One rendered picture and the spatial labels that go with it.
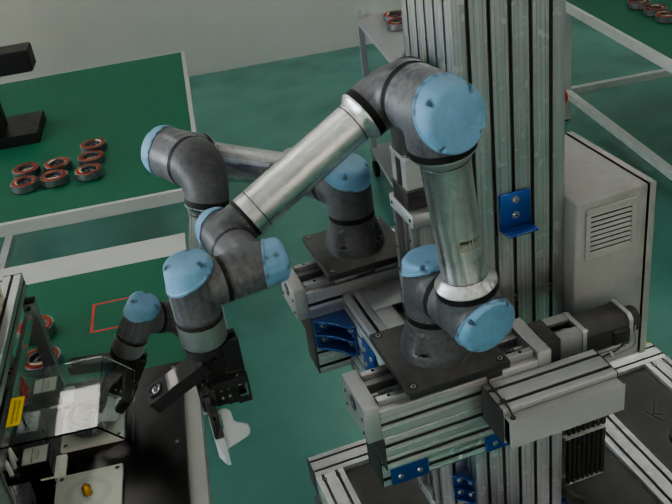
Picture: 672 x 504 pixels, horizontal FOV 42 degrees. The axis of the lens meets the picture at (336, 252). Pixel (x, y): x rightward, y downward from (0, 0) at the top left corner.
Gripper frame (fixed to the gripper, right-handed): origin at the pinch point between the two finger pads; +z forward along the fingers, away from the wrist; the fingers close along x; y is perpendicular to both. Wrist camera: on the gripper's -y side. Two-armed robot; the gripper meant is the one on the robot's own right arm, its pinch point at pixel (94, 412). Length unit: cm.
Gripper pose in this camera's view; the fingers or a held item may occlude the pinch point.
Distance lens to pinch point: 225.1
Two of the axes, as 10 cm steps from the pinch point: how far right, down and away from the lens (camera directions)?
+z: -3.9, 8.2, 4.2
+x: -1.0, -4.9, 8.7
